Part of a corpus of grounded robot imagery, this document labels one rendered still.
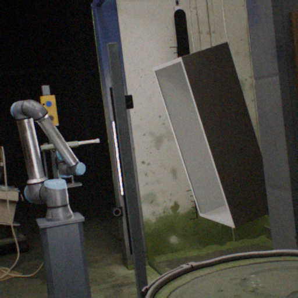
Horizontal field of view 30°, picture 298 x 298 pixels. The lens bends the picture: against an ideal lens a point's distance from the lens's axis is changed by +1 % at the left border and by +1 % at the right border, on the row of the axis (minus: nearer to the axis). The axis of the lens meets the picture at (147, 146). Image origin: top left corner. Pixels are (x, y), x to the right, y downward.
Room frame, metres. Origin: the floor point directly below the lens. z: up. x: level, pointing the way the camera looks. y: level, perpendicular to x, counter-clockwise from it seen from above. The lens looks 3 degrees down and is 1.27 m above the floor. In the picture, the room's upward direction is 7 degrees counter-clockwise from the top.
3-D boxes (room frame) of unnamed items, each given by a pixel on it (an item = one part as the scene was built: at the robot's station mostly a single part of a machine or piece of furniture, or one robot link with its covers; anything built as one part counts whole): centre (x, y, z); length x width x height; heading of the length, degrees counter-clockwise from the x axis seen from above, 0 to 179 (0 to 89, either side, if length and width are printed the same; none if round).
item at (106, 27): (4.68, 0.22, 1.14); 0.18 x 0.18 x 2.29; 15
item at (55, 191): (3.80, 0.68, 0.83); 0.17 x 0.15 x 0.18; 50
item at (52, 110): (4.62, 0.78, 1.42); 0.12 x 0.06 x 0.26; 105
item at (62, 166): (4.10, 0.63, 0.96); 0.12 x 0.09 x 0.12; 50
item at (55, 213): (3.79, 0.67, 0.69); 0.19 x 0.19 x 0.10
